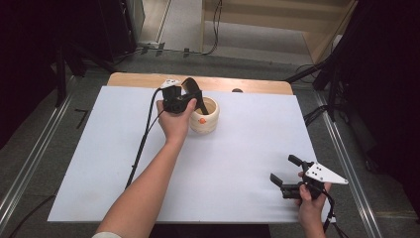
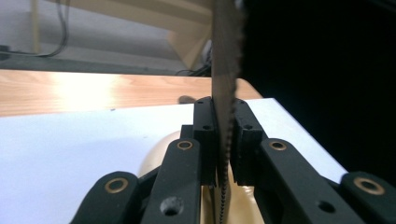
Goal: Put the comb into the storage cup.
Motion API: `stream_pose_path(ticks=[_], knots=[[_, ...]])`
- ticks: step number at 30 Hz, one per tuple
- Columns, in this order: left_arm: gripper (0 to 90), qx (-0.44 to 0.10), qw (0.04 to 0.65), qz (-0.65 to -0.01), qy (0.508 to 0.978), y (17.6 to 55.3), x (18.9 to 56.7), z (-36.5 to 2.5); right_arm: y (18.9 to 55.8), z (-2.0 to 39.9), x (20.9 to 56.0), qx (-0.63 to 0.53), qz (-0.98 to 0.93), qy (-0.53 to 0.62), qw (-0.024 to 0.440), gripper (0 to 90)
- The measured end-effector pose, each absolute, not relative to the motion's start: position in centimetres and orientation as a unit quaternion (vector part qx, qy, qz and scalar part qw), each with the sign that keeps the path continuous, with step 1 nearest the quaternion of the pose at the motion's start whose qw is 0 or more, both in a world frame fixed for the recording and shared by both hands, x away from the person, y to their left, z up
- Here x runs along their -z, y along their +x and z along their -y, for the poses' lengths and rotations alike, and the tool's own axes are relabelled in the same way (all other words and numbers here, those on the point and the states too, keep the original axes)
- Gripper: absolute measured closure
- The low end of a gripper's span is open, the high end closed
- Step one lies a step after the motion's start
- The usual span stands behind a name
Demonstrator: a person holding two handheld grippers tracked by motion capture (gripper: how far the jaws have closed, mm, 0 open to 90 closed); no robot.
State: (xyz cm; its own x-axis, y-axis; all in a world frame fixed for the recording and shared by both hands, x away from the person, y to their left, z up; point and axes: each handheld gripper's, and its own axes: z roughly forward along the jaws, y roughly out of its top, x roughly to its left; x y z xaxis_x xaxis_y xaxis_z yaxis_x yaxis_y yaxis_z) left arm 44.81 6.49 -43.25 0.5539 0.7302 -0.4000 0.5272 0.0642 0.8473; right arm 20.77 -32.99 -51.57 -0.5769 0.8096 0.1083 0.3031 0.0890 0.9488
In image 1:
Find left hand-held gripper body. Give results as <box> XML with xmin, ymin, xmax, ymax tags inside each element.
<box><xmin>159</xmin><ymin>78</ymin><xmax>199</xmax><ymax>115</ymax></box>

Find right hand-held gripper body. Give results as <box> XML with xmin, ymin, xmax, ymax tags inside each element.
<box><xmin>280</xmin><ymin>160</ymin><xmax>350</xmax><ymax>200</ymax></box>

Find black knife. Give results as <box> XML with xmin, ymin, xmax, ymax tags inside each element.
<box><xmin>181</xmin><ymin>76</ymin><xmax>210</xmax><ymax>116</ymax></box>

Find cream ribbed cup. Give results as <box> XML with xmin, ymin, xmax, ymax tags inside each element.
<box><xmin>188</xmin><ymin>95</ymin><xmax>221</xmax><ymax>135</ymax></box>

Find person's left hand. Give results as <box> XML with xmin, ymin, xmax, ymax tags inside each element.
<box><xmin>156</xmin><ymin>97</ymin><xmax>198</xmax><ymax>144</ymax></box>

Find person's right hand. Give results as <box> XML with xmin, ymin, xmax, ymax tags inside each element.
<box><xmin>295</xmin><ymin>171</ymin><xmax>332</xmax><ymax>229</ymax></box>

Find wooden table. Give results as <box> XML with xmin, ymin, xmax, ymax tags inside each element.
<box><xmin>107</xmin><ymin>71</ymin><xmax>294</xmax><ymax>96</ymax></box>

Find white paper sheet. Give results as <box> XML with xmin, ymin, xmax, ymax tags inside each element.
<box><xmin>48</xmin><ymin>85</ymin><xmax>331</xmax><ymax>224</ymax></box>

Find black stand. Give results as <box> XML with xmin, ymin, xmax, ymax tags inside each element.
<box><xmin>52</xmin><ymin>36</ymin><xmax>117</xmax><ymax>109</ymax></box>
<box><xmin>284</xmin><ymin>0</ymin><xmax>366</xmax><ymax>123</ymax></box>

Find dark cabinet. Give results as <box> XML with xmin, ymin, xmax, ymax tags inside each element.
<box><xmin>97</xmin><ymin>0</ymin><xmax>147</xmax><ymax>62</ymax></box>

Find wooden shelf unit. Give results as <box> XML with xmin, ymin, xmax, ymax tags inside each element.
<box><xmin>200</xmin><ymin>0</ymin><xmax>360</xmax><ymax>64</ymax></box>

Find metal floor rail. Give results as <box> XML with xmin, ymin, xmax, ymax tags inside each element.
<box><xmin>312</xmin><ymin>91</ymin><xmax>384</xmax><ymax>238</ymax></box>
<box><xmin>0</xmin><ymin>77</ymin><xmax>77</xmax><ymax>230</ymax></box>

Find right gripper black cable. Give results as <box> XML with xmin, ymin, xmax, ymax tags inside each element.
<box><xmin>321</xmin><ymin>190</ymin><xmax>350</xmax><ymax>238</ymax></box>

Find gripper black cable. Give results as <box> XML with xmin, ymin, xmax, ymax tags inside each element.
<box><xmin>321</xmin><ymin>190</ymin><xmax>350</xmax><ymax>238</ymax></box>
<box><xmin>8</xmin><ymin>87</ymin><xmax>165</xmax><ymax>238</ymax></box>

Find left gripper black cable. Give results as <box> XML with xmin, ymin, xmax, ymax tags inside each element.
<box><xmin>8</xmin><ymin>87</ymin><xmax>165</xmax><ymax>238</ymax></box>

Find black floor cables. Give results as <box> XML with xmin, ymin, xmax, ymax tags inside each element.
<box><xmin>302</xmin><ymin>104</ymin><xmax>330</xmax><ymax>128</ymax></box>

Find hanging black cable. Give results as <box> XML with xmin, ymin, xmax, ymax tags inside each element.
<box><xmin>201</xmin><ymin>0</ymin><xmax>223</xmax><ymax>56</ymax></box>

